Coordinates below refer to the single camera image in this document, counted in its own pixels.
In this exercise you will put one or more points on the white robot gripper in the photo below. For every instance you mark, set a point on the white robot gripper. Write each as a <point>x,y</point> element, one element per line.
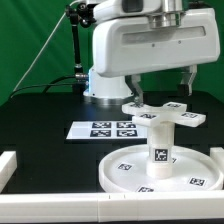
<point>128,46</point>

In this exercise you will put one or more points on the white cross-shaped table base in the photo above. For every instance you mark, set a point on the white cross-shaped table base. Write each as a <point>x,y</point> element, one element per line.
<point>150,116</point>

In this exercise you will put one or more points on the white round table top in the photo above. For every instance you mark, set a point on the white round table top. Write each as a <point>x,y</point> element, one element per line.
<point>125,170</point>

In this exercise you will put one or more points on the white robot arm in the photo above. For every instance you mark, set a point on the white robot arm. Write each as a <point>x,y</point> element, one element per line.
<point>114,90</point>

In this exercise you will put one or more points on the white marker tag sheet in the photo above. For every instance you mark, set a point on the white marker tag sheet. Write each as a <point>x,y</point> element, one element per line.
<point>112,130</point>

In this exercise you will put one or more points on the white left barrier block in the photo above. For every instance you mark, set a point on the white left barrier block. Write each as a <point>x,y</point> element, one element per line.
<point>8,164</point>

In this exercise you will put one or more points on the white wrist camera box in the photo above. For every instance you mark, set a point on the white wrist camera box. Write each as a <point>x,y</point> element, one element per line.
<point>110,9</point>

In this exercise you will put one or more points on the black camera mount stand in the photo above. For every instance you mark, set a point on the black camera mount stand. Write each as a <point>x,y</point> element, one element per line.
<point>82,15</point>

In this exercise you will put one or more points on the white front barrier rail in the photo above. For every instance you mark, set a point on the white front barrier rail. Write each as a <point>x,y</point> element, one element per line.
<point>107,207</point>

